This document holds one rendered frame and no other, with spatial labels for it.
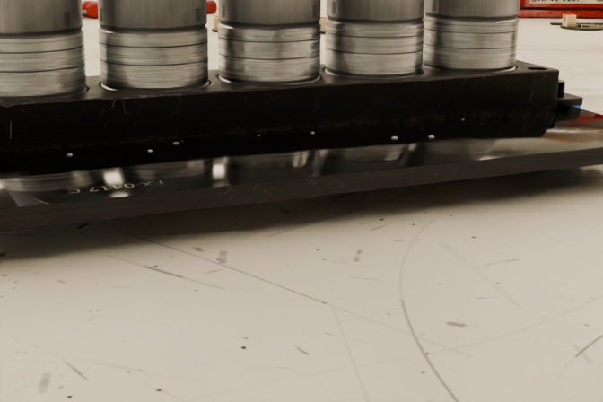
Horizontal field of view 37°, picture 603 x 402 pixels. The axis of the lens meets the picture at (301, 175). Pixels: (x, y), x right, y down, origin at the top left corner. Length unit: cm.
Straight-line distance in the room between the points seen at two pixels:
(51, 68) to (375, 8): 8
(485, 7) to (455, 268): 9
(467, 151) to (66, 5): 9
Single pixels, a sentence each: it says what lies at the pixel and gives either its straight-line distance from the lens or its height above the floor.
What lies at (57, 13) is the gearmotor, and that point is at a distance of 20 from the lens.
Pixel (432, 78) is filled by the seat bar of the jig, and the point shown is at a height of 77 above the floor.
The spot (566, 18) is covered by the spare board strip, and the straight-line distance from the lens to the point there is 54.
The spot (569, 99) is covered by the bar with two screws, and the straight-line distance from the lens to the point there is 25.
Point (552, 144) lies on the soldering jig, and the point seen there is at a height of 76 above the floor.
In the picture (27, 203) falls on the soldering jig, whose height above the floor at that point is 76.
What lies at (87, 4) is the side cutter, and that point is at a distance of 57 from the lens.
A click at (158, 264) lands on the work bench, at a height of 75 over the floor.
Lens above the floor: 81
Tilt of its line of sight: 16 degrees down
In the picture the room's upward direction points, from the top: 1 degrees clockwise
